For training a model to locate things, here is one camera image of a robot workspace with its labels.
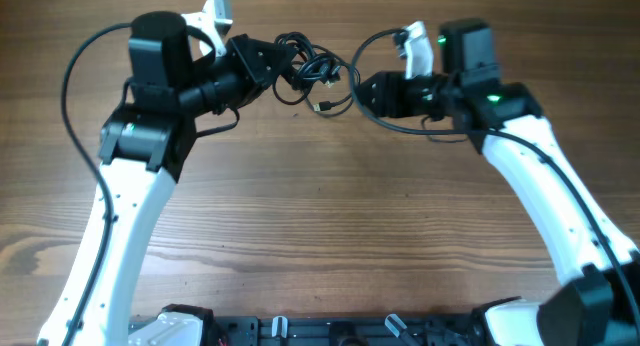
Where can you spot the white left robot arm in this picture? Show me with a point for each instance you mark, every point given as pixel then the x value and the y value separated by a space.
pixel 143 148

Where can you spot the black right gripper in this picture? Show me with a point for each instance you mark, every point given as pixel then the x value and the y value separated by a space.
pixel 390 88

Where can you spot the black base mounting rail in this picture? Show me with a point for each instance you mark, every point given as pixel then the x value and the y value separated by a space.
pixel 430 330

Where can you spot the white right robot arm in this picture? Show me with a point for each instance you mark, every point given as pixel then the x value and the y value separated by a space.
pixel 457 76

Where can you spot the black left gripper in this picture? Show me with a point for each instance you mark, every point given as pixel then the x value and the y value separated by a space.
pixel 245 53

